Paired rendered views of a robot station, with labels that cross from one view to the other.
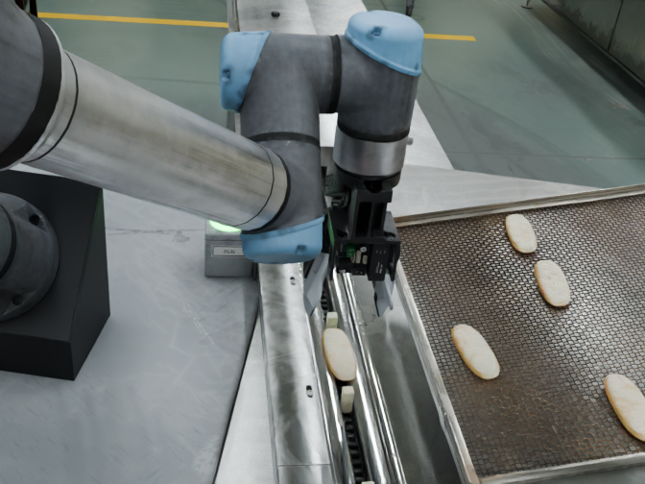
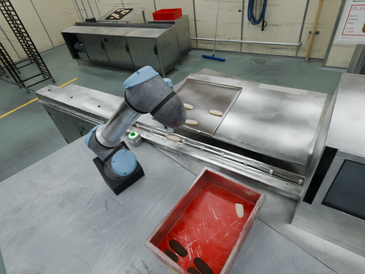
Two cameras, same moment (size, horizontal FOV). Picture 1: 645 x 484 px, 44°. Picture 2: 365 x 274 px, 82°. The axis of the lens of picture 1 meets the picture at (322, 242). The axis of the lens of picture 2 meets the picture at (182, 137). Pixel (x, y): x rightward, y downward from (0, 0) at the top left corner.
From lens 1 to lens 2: 0.69 m
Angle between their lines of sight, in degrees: 33
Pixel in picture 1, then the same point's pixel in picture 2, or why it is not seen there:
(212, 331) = (150, 152)
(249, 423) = (174, 156)
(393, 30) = (168, 81)
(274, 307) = (157, 140)
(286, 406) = (179, 148)
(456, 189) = not seen: hidden behind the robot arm
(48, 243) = not seen: hidden behind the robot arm
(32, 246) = not seen: hidden behind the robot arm
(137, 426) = (163, 170)
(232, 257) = (138, 140)
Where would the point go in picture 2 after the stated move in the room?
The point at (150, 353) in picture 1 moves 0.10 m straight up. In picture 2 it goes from (148, 162) to (144, 151)
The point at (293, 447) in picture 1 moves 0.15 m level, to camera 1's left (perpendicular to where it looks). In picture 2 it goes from (187, 151) to (170, 166)
